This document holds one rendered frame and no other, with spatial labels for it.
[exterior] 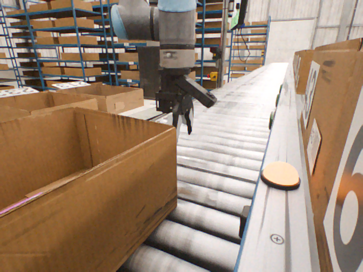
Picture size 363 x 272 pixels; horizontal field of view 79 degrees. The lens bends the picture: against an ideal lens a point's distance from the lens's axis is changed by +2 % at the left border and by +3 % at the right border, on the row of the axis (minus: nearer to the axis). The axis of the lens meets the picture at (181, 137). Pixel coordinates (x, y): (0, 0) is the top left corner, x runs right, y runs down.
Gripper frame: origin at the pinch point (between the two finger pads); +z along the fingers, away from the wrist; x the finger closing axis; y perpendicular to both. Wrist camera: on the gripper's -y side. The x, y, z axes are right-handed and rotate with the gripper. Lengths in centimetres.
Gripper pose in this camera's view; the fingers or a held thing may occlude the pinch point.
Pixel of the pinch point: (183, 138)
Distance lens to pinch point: 64.2
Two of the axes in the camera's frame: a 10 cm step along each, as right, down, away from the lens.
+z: 0.0, 9.3, 3.7
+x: -4.3, 3.3, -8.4
